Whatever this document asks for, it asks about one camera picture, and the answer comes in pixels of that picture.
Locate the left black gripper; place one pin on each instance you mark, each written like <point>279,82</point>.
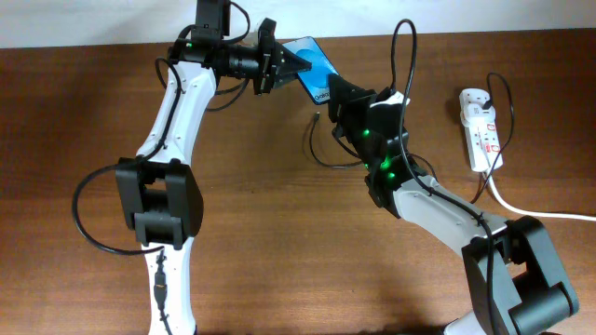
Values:
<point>273,63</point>

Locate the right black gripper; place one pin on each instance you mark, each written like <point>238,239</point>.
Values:
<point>351,98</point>

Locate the blue screen smartphone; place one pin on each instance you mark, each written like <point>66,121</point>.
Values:
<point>315,81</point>

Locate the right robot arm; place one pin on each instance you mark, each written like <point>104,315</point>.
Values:
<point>516,280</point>

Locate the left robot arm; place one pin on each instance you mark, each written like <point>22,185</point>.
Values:
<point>161,200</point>

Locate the white charger adapter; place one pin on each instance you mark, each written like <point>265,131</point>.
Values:
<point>474,115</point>

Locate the white power strip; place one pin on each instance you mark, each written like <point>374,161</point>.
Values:
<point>482,142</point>

